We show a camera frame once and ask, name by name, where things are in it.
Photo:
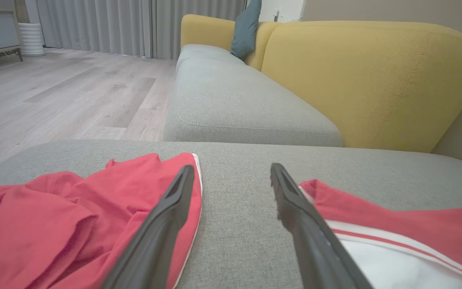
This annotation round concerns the grey sofa seat cushion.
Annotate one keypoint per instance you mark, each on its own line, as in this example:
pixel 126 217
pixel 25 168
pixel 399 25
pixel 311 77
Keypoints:
pixel 235 104
pixel 199 52

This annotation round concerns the white ribbed plant pot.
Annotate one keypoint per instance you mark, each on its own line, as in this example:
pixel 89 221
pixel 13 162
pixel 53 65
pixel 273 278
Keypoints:
pixel 31 39

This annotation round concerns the narrow yellow sofa backrest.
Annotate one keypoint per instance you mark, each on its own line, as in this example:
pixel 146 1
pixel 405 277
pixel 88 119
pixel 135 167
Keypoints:
pixel 207 32

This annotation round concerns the red shorts with white trim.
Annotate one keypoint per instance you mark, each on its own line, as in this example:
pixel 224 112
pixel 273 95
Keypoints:
pixel 54 224

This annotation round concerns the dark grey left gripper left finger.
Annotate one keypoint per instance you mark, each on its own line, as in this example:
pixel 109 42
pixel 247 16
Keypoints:
pixel 159 241

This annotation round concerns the wide yellow sofa backrest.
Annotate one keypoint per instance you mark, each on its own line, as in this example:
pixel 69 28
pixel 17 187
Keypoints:
pixel 375 80

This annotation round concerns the large grey sofa chaise seat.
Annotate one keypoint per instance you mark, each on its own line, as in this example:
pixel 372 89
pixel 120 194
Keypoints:
pixel 239 224

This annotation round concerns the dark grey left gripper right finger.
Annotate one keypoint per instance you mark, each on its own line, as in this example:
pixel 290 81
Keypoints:
pixel 315 245

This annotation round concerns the grey pleated curtain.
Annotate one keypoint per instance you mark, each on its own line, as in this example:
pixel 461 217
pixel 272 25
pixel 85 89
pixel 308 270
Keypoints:
pixel 114 24

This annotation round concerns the teal throw pillow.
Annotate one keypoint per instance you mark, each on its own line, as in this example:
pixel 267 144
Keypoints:
pixel 245 32

